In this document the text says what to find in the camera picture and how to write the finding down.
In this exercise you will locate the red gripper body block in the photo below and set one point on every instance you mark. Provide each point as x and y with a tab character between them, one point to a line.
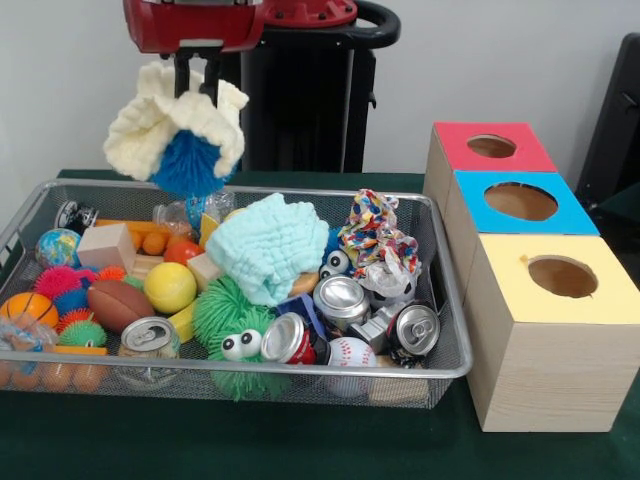
195	25

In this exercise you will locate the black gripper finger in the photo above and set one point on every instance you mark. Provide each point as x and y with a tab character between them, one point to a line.
183	75
213	72

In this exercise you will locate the cream knitted cloth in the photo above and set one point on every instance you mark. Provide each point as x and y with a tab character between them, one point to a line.
135	140

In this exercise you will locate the blue spiky ball with eyes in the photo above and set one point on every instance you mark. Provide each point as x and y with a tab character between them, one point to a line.
190	168

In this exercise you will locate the mint green knitted cloth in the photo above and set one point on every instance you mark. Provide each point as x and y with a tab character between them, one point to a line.
265	245

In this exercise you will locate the shallow clear mesh bin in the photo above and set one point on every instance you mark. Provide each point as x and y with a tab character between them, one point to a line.
445	330

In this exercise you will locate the wooden box with three holes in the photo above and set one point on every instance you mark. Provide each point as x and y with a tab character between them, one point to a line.
540	350

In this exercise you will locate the pale wooden cube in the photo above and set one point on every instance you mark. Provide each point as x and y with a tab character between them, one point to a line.
105	247

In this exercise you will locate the plain yellow ball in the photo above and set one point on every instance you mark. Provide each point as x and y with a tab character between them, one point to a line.
170	288

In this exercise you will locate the brown toy football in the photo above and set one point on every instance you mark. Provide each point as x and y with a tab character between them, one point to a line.
118	305

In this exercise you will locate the green spiky ball with eyes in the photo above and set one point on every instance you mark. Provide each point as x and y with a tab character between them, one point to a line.
225	325

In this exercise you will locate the open silver can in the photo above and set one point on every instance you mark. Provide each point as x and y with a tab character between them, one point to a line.
342	300

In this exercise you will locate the red crushed can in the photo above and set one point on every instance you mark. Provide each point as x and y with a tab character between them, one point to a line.
288	340

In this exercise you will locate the white toy baseball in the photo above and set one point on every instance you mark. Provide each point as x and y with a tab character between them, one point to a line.
352	352

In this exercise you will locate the silver crushed can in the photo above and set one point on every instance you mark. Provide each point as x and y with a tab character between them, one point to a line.
413	330

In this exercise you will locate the dark green table cloth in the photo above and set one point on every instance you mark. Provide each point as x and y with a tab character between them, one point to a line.
300	440

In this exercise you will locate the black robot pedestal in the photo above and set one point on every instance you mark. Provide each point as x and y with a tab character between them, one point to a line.
320	100

